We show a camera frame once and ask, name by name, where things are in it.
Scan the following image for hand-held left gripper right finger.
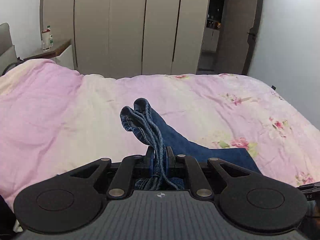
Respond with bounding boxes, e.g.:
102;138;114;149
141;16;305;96
165;146;250;197

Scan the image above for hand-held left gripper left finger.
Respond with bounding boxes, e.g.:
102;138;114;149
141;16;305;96
69;146;156;197

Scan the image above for blue denim pants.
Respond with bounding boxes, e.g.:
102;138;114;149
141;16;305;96
119;98;262;191

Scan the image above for pink floral blanket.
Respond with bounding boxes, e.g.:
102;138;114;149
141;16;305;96
0;58;320;233

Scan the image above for beige wardrobe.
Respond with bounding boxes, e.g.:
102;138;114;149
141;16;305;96
39;0;212;79

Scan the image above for wooden top nightstand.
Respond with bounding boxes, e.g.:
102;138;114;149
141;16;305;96
23;39;76;71

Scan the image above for hallway cabinet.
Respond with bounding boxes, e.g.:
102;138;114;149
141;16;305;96
199;0;223;53

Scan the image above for grey room door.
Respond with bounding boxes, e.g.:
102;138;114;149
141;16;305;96
214;0;265;76

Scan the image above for black garment with striped cuff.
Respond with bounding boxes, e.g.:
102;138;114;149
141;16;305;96
0;192;17;233

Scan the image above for grey padded bed headboard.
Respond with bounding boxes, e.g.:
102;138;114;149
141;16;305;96
0;22;18;76

